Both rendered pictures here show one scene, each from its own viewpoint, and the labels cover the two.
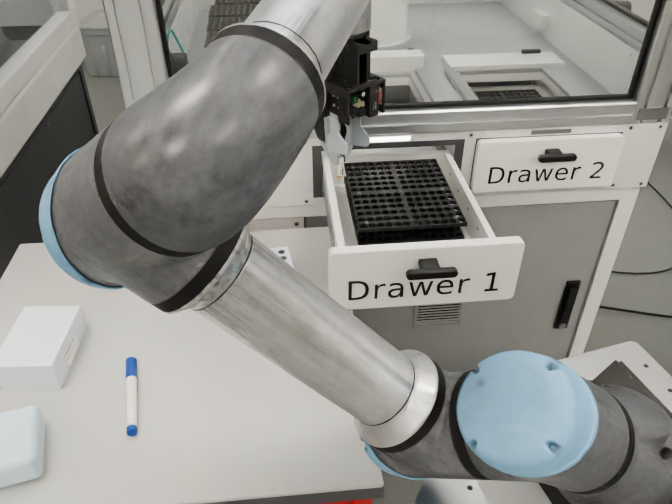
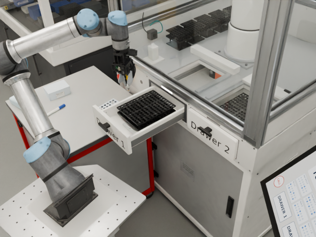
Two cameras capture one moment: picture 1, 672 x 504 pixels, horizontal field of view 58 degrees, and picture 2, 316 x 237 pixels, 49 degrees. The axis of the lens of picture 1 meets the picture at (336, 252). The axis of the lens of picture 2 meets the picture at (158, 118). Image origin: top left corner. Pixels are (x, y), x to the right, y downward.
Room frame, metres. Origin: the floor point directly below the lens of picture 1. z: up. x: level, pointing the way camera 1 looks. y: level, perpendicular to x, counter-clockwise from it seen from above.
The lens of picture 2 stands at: (0.27, -1.26, 1.91)
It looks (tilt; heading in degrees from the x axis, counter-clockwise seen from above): 40 degrees down; 59
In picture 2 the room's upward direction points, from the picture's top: 3 degrees counter-clockwise
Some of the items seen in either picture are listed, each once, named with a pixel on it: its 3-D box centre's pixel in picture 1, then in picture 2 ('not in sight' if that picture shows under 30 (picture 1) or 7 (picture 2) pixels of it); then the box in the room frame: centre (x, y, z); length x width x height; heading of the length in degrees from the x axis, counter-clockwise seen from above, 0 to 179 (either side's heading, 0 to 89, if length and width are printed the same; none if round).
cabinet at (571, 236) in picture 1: (370, 230); (230, 134); (1.51, -0.11, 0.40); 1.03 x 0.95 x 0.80; 96
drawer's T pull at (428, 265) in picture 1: (430, 268); (105, 126); (0.68, -0.14, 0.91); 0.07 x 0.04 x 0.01; 96
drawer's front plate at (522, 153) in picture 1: (546, 163); (210, 133); (1.06, -0.42, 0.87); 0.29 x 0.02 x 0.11; 96
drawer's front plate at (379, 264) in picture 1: (424, 274); (111, 129); (0.71, -0.13, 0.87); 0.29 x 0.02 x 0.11; 96
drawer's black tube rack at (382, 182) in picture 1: (399, 206); (146, 111); (0.91, -0.11, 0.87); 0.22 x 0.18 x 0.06; 6
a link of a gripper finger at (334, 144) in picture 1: (337, 144); (121, 78); (0.85, 0.00, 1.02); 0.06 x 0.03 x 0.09; 38
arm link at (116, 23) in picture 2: not in sight; (117, 25); (0.86, -0.01, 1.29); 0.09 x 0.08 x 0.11; 150
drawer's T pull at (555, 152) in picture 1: (554, 155); (207, 130); (1.03, -0.42, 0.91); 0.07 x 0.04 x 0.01; 96
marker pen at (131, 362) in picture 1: (131, 394); (54, 110); (0.57, 0.29, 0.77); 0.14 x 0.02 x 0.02; 16
